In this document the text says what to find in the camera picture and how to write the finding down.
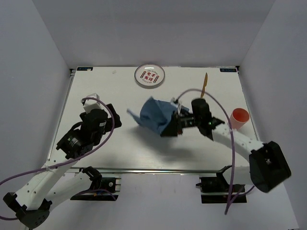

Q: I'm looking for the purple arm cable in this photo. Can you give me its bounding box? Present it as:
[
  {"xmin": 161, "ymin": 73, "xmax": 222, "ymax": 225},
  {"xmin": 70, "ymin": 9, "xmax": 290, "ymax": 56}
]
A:
[
  {"xmin": 175, "ymin": 89, "xmax": 255, "ymax": 215},
  {"xmin": 0, "ymin": 98, "xmax": 118, "ymax": 220}
]

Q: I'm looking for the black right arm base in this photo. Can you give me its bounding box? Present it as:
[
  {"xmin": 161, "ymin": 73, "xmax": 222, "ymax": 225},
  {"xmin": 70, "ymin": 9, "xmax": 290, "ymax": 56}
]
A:
[{"xmin": 196, "ymin": 165, "xmax": 250, "ymax": 204}]

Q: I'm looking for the blue corner label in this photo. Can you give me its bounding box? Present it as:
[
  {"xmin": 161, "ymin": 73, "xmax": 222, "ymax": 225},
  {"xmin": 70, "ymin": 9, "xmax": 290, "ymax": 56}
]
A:
[
  {"xmin": 220, "ymin": 68, "xmax": 237, "ymax": 72},
  {"xmin": 76, "ymin": 67, "xmax": 93, "ymax": 71}
]

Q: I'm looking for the white patterned plate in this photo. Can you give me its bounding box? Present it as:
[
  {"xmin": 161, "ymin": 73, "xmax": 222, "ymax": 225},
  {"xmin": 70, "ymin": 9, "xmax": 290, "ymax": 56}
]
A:
[{"xmin": 134, "ymin": 64, "xmax": 165, "ymax": 89}]

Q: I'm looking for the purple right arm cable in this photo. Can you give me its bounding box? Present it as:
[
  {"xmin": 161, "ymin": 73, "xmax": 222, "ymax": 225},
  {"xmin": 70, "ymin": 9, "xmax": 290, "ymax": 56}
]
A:
[{"xmin": 175, "ymin": 89, "xmax": 255, "ymax": 215}]

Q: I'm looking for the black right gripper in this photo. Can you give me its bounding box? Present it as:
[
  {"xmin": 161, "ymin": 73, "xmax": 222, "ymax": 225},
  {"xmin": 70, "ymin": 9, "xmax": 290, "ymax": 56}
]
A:
[{"xmin": 161, "ymin": 110, "xmax": 201, "ymax": 137}]

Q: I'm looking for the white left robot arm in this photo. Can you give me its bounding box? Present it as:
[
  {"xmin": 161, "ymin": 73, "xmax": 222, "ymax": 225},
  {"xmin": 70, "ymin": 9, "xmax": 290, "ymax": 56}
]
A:
[{"xmin": 3, "ymin": 102, "xmax": 122, "ymax": 230}]

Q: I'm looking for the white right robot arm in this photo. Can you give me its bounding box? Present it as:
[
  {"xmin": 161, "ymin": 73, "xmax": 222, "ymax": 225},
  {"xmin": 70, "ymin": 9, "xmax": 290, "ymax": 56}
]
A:
[{"xmin": 160, "ymin": 98, "xmax": 291, "ymax": 193}]

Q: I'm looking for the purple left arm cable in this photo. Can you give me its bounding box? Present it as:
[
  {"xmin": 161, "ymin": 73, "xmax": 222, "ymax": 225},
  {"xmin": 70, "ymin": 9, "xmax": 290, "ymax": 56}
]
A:
[{"xmin": 0, "ymin": 98, "xmax": 118, "ymax": 220}]

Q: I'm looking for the left blue corner label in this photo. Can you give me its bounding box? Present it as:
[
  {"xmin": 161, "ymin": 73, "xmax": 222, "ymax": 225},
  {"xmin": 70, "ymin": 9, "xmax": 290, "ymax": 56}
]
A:
[{"xmin": 76, "ymin": 67, "xmax": 93, "ymax": 71}]

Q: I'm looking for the gold knife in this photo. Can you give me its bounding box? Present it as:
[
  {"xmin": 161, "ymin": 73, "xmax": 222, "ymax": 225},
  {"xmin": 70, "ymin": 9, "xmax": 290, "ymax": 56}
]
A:
[{"xmin": 201, "ymin": 73, "xmax": 208, "ymax": 98}]

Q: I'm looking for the red plastic cup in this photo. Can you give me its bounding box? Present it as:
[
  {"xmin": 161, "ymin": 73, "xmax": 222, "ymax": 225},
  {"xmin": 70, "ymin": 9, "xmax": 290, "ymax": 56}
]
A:
[{"xmin": 230, "ymin": 108, "xmax": 250, "ymax": 130}]

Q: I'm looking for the right blue corner label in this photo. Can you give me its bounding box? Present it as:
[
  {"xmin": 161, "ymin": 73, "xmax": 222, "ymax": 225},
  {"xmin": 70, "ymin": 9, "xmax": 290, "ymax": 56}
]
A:
[{"xmin": 220, "ymin": 68, "xmax": 237, "ymax": 72}]

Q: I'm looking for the blue cloth napkin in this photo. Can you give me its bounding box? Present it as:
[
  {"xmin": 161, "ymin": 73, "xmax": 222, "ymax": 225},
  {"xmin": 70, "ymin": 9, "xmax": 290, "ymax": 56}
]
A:
[{"xmin": 127, "ymin": 97, "xmax": 177, "ymax": 136}]

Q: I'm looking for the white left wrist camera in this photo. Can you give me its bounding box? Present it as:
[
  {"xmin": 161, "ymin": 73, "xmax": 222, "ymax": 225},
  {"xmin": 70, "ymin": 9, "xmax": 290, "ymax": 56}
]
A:
[{"xmin": 81, "ymin": 93, "xmax": 101, "ymax": 114}]

